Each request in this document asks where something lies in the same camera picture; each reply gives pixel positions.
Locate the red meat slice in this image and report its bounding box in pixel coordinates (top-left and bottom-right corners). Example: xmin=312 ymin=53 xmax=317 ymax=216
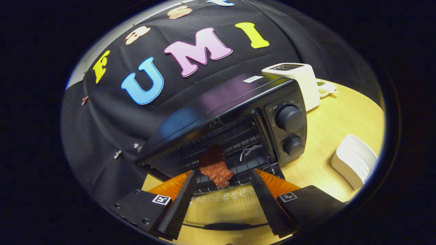
xmin=199 ymin=145 xmax=234 ymax=190

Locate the white rectangular tray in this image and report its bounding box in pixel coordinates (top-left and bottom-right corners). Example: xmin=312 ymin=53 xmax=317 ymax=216
xmin=331 ymin=134 xmax=379 ymax=191

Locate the black backdrop cloth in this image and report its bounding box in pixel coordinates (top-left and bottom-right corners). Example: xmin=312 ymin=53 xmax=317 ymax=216
xmin=61 ymin=0 xmax=378 ymax=208

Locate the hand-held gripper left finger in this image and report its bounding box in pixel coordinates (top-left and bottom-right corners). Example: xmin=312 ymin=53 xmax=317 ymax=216
xmin=109 ymin=169 xmax=198 ymax=241

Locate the black toaster oven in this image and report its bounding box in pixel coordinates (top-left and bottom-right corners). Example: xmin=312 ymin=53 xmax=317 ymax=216
xmin=135 ymin=73 xmax=308 ymax=232

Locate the white toaster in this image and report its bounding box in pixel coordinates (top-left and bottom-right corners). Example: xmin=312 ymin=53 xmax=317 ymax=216
xmin=262 ymin=63 xmax=321 ymax=112

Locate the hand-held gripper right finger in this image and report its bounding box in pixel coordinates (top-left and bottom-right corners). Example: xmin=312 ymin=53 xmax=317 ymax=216
xmin=250 ymin=168 xmax=348 ymax=239

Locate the small white dish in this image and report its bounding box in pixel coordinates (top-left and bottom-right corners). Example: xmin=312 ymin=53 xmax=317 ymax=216
xmin=315 ymin=79 xmax=338 ymax=99

